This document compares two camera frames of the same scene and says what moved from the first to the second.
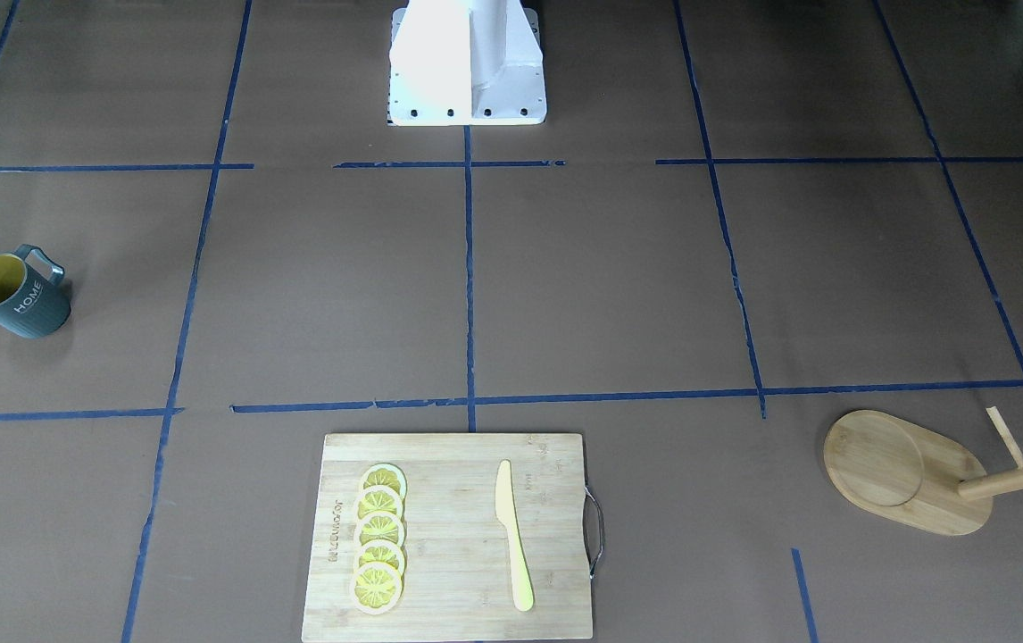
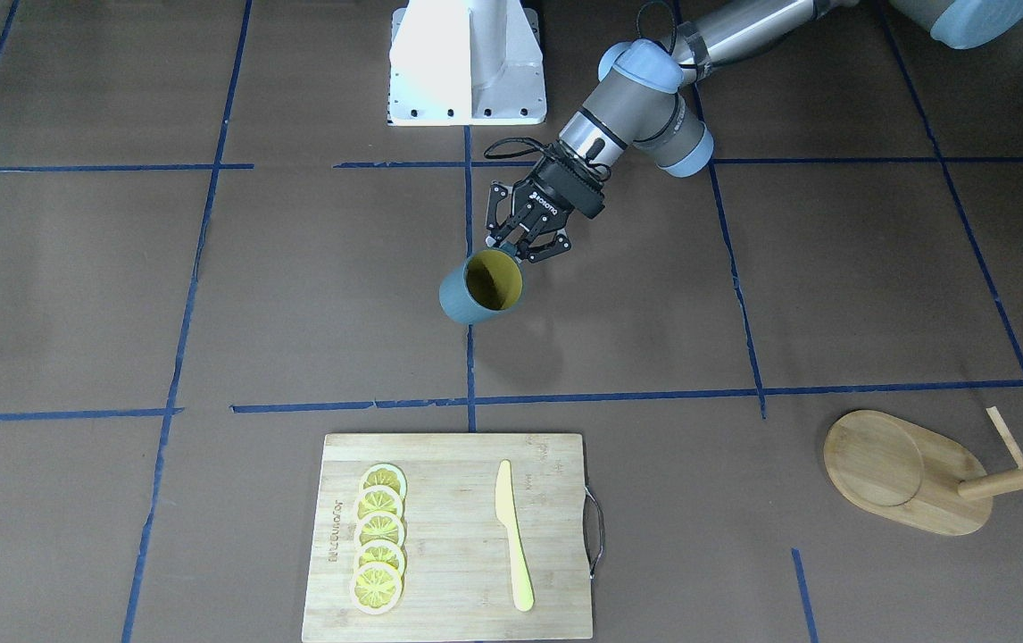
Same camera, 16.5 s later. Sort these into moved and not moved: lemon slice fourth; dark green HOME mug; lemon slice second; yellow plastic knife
Moved: dark green HOME mug
Not moved: lemon slice fourth; yellow plastic knife; lemon slice second
